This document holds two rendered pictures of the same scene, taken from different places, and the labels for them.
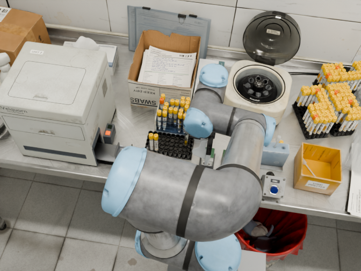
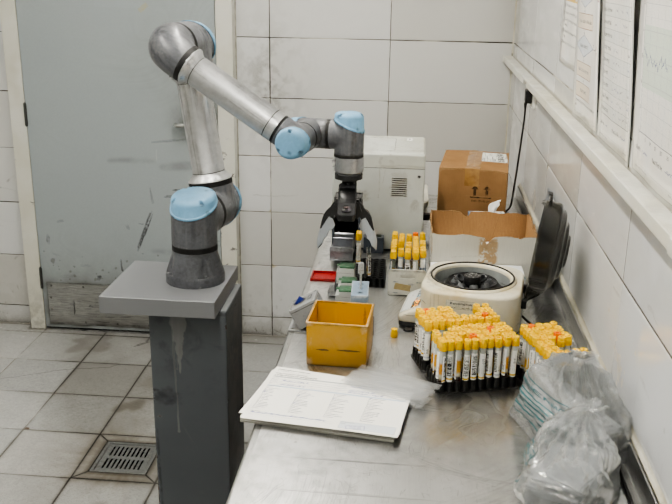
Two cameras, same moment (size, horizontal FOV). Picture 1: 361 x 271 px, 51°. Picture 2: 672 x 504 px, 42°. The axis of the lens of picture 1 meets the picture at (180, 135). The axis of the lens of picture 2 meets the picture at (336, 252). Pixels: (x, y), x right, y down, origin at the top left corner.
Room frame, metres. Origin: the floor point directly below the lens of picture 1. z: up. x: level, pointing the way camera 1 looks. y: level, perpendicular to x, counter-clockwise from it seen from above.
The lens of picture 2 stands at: (0.62, -2.26, 1.70)
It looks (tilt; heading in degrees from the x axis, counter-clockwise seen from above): 18 degrees down; 89
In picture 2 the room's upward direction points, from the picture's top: 1 degrees clockwise
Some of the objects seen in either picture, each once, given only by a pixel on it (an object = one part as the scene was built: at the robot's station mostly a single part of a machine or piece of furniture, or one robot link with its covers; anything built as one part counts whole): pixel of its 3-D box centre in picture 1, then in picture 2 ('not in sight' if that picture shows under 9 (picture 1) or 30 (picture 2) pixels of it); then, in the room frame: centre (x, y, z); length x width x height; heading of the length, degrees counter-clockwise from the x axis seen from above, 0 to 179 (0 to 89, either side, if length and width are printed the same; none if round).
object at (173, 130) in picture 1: (183, 119); (407, 270); (0.86, -0.01, 0.91); 0.20 x 0.10 x 0.07; 84
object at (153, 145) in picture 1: (169, 137); (369, 257); (0.76, 0.04, 0.93); 0.17 x 0.09 x 0.11; 85
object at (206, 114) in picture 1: (208, 115); (308, 133); (0.59, -0.07, 1.29); 0.11 x 0.11 x 0.08; 75
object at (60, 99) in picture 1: (66, 105); (379, 192); (0.80, 0.40, 1.03); 0.31 x 0.27 x 0.30; 84
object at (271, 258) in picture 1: (257, 232); not in sight; (0.70, -0.42, 0.22); 0.38 x 0.37 x 0.44; 84
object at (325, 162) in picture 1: (316, 169); (340, 333); (0.67, -0.48, 0.93); 0.13 x 0.13 x 0.10; 81
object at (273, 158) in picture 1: (271, 154); (359, 308); (0.72, -0.32, 0.92); 0.10 x 0.07 x 0.10; 86
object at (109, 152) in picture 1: (117, 152); (344, 241); (0.69, 0.22, 0.92); 0.21 x 0.07 x 0.05; 84
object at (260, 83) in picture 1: (257, 88); (471, 287); (0.98, -0.29, 0.97); 0.15 x 0.15 x 0.07
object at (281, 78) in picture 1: (255, 97); (464, 298); (0.97, -0.28, 0.94); 0.30 x 0.24 x 0.12; 165
